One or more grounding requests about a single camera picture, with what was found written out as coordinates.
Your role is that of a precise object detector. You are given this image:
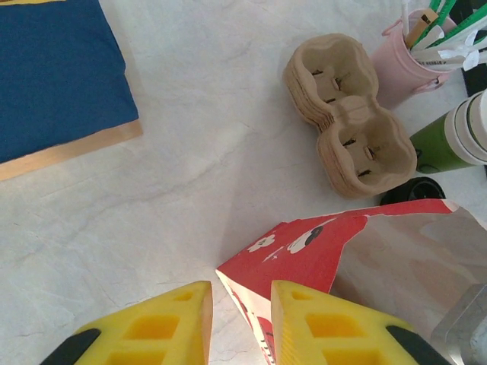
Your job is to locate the stack of cardboard cup carriers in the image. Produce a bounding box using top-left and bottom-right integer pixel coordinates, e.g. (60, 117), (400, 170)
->
(282, 33), (419, 198)

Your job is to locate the stack of green paper cups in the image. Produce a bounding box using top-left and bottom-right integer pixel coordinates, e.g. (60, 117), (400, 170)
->
(409, 89), (487, 174)

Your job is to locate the stack of black cup lids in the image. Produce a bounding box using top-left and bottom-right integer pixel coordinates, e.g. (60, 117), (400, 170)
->
(380, 176), (447, 207)

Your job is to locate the blue paper napkin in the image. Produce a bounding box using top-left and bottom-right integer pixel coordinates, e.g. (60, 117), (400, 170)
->
(0, 0), (140, 164)

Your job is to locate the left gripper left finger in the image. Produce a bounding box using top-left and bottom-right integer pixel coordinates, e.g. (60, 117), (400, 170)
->
(37, 280), (213, 365)

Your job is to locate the red white paper bag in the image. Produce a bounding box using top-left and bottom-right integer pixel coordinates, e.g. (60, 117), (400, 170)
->
(215, 198), (487, 365)

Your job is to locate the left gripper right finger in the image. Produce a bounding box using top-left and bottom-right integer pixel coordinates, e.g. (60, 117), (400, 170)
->
(270, 280), (454, 365)

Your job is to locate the pink holder cup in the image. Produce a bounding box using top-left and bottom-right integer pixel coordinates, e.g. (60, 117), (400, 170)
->
(371, 17), (457, 111)

